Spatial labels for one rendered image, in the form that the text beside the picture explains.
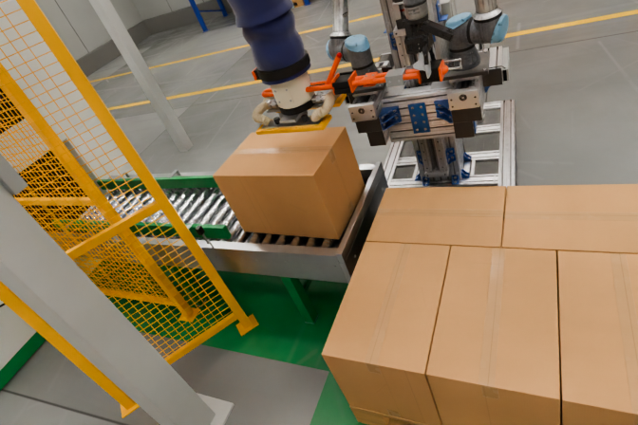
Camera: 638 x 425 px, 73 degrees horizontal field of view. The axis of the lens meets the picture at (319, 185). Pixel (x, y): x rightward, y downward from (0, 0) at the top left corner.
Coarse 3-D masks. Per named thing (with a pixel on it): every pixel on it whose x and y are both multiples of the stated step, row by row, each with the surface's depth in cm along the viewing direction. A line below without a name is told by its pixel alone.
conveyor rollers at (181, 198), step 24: (120, 192) 335; (144, 192) 322; (168, 192) 309; (192, 192) 303; (216, 192) 287; (192, 216) 278; (216, 216) 262; (216, 240) 246; (240, 240) 237; (264, 240) 229; (288, 240) 229; (312, 240) 217
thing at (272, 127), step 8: (272, 120) 193; (304, 120) 181; (320, 120) 178; (328, 120) 179; (264, 128) 190; (272, 128) 188; (280, 128) 185; (288, 128) 183; (296, 128) 181; (304, 128) 179; (312, 128) 177; (320, 128) 176
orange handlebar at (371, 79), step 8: (376, 72) 169; (408, 72) 162; (416, 72) 161; (360, 80) 169; (368, 80) 166; (376, 80) 165; (384, 80) 164; (312, 88) 179; (320, 88) 177; (328, 88) 176; (264, 96) 191; (272, 96) 189
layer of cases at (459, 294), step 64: (448, 192) 214; (512, 192) 199; (576, 192) 187; (384, 256) 193; (448, 256) 182; (512, 256) 171; (576, 256) 162; (384, 320) 167; (448, 320) 158; (512, 320) 150; (576, 320) 143; (384, 384) 161; (448, 384) 144; (512, 384) 134; (576, 384) 128
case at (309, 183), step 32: (256, 160) 216; (288, 160) 206; (320, 160) 197; (352, 160) 223; (224, 192) 224; (256, 192) 213; (288, 192) 203; (320, 192) 194; (352, 192) 223; (256, 224) 231; (288, 224) 220; (320, 224) 209
